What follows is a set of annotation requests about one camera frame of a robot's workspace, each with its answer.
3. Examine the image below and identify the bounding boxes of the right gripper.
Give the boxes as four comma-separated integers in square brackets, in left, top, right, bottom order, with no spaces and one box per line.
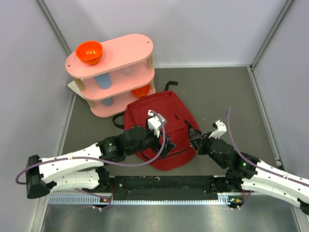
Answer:
[189,131,227,169]

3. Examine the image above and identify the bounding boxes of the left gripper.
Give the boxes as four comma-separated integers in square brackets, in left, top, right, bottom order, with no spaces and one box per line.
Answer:
[126,118,175,158]

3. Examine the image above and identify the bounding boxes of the red backpack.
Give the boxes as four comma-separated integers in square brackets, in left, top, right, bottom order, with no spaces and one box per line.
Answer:
[112,81,201,171]

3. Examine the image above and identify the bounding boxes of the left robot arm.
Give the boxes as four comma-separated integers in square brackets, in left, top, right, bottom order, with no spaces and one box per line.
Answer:
[25,126,175,199]

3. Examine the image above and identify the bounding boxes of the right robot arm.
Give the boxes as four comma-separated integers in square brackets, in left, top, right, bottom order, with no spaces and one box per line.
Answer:
[190,133,309,215]

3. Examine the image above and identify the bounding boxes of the orange bowl lower shelf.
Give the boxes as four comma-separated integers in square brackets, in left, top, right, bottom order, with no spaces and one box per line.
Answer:
[130,84,150,98]

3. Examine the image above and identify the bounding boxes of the clear plastic cup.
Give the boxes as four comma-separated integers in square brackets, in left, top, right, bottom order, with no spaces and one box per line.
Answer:
[121,66,134,75]

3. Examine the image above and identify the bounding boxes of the pink three-tier wooden shelf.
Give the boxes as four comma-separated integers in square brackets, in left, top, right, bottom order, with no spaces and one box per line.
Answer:
[65,34,156,118]

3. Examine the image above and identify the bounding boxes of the blue plastic cup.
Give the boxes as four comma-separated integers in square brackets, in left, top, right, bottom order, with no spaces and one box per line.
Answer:
[94,73,112,89]

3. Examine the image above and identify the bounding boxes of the white paper sheet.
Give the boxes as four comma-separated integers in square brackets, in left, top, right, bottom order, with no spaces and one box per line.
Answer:
[67,81,84,98]

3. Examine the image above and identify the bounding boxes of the orange bowl on top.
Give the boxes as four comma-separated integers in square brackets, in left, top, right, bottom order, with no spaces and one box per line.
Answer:
[75,41,103,65]

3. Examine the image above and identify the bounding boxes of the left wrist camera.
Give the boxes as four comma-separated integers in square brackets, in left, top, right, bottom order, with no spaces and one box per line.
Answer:
[147,110,167,138]

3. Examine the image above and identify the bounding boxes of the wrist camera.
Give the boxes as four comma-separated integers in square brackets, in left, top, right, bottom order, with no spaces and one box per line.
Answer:
[209,120,227,139]
[147,110,167,138]

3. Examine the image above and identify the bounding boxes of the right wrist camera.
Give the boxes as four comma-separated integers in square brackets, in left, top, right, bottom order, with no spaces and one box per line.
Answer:
[209,120,227,139]

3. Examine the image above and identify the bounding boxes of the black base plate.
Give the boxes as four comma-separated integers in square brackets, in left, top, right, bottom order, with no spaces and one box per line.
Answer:
[96,175,239,201]

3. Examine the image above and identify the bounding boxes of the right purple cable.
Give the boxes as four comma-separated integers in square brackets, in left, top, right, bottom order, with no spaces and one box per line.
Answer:
[224,106,309,211]

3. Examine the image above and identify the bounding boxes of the purple cable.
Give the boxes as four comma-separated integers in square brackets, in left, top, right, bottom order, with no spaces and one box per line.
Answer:
[15,111,167,211]
[224,106,309,211]

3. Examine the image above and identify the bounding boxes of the white slotted cable duct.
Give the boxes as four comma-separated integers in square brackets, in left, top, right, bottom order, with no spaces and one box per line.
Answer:
[48,192,231,206]

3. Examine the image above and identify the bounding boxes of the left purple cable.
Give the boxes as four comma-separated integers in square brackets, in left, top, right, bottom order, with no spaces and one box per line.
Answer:
[15,111,167,211]

